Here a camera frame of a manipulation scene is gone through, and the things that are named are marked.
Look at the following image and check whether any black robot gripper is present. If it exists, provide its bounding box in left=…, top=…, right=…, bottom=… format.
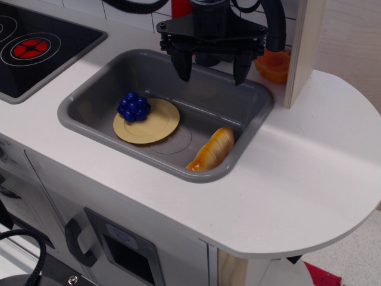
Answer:
left=157, top=1, right=267, bottom=85

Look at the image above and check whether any blue toy blueberry cluster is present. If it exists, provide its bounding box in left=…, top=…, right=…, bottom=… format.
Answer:
left=117, top=92, right=151, bottom=123

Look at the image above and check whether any yellow round toy plate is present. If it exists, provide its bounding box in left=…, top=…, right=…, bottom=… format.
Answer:
left=113, top=98, right=180, bottom=144

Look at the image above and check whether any grey plastic sink basin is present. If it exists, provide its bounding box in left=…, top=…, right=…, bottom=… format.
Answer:
left=58, top=49, right=273, bottom=183

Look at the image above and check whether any orange toy fruit half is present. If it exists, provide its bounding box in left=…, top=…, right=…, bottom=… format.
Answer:
left=254, top=49, right=291, bottom=83

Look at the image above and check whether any red bottle behind gripper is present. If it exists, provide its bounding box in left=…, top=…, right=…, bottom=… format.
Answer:
left=171, top=0, right=192, bottom=18

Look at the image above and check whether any dark grey toy faucet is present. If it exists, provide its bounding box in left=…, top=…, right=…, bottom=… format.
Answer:
left=195, top=0, right=287, bottom=67

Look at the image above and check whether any orange toy bread loaf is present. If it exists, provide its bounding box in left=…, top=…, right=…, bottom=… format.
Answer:
left=186, top=127, right=235, bottom=172

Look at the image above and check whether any black toy stovetop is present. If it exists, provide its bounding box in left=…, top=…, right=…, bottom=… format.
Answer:
left=1, top=2, right=107, bottom=104

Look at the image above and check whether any white toy oven door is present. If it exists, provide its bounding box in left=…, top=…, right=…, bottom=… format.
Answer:
left=26, top=151, right=218, bottom=285

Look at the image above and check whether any red cloth on floor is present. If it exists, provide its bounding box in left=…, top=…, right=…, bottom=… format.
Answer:
left=304, top=262, right=342, bottom=286

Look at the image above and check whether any black cable loop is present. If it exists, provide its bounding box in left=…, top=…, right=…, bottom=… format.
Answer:
left=102, top=0, right=163, bottom=13

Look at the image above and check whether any wooden side post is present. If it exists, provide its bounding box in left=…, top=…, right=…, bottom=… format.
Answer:
left=283, top=0, right=327, bottom=108

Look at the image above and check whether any black oven door handle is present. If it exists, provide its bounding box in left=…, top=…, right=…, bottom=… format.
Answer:
left=64, top=219, right=97, bottom=268

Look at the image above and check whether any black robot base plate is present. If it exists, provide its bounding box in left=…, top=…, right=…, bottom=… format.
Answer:
left=0, top=271, right=93, bottom=286

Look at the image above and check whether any black braided cable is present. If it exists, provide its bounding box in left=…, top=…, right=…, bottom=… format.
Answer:
left=0, top=229, right=48, bottom=286

